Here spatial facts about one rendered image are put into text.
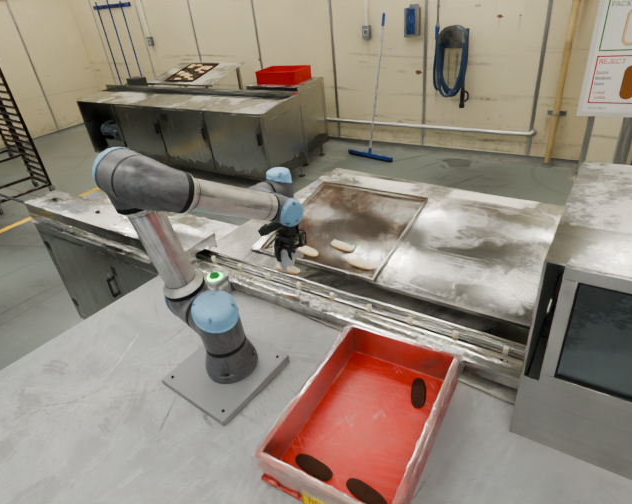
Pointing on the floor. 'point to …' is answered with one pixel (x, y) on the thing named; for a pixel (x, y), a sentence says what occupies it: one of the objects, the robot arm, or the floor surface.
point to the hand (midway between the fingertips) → (287, 264)
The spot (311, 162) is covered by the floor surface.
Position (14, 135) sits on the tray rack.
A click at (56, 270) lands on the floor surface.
